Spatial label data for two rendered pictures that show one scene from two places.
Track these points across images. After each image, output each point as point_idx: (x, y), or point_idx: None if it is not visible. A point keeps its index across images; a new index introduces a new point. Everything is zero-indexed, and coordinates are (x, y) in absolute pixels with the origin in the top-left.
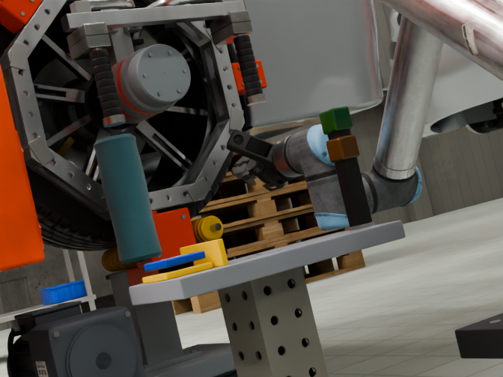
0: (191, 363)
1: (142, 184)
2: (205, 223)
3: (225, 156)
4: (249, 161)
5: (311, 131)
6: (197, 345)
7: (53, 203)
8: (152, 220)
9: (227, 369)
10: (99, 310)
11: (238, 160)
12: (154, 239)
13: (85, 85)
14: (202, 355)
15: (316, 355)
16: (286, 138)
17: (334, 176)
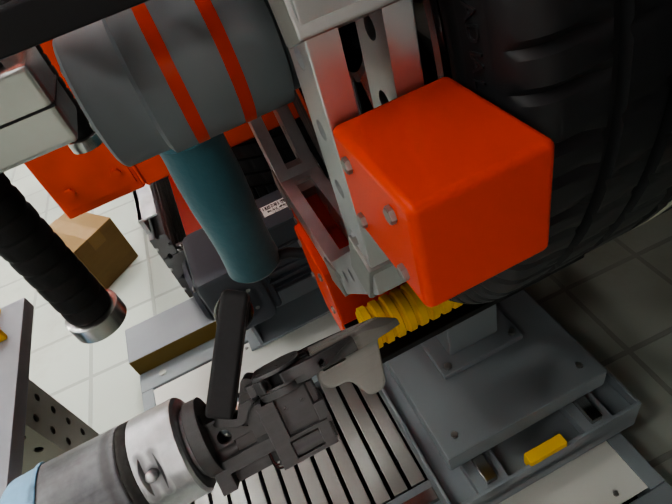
0: (392, 369)
1: (195, 213)
2: (356, 314)
3: (356, 291)
4: (293, 353)
5: (31, 470)
6: (577, 371)
7: (300, 114)
8: (223, 251)
9: (418, 418)
10: (217, 260)
11: (367, 323)
12: (228, 268)
13: None
14: (443, 380)
15: None
16: (133, 421)
17: None
